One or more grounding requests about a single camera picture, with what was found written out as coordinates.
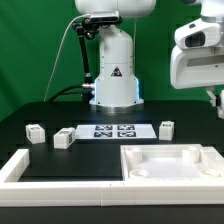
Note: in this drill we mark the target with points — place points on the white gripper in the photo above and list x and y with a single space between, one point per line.
201 67

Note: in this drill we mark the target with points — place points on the white square tabletop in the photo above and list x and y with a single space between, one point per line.
175 161

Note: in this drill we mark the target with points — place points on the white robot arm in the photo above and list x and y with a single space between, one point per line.
116 88

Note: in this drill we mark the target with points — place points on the white marker sheet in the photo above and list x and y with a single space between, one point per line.
116 131

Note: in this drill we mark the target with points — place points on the white U-shaped fence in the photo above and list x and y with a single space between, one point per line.
14 192

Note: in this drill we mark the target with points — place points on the grey mounted camera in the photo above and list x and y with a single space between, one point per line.
104 17

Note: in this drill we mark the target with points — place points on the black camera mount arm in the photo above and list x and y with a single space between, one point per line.
85 50

